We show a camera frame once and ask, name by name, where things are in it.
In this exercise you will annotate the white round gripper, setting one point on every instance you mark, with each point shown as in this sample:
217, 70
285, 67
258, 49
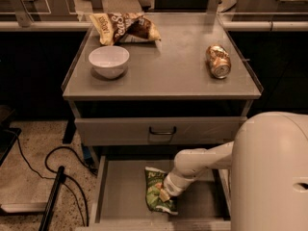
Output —
173, 186

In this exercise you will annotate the green jalapeno chip bag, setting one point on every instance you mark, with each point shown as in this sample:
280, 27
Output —
154, 179

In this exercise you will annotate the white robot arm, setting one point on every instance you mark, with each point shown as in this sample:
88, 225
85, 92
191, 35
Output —
268, 160

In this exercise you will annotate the open middle drawer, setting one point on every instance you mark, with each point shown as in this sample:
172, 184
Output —
119, 202

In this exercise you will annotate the closed top drawer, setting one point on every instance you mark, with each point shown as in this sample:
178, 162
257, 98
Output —
134, 130

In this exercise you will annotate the grey metal drawer cabinet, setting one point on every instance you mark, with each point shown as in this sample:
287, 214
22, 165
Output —
167, 78

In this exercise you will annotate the brown sea salt chip bag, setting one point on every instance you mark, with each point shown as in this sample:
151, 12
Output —
116, 28

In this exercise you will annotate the black bar on floor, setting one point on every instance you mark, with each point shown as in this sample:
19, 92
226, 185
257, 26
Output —
47, 215

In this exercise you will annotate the white ceramic bowl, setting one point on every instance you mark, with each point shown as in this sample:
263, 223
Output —
109, 61

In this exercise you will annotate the crushed golden soda can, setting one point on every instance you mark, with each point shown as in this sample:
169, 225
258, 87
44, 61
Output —
218, 61

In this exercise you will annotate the dark equipment at left edge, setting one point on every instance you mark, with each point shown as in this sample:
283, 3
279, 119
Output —
8, 135

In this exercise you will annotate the black drawer handle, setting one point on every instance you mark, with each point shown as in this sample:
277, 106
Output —
162, 133

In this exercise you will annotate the white horizontal rail pipe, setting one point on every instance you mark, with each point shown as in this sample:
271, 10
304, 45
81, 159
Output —
238, 26

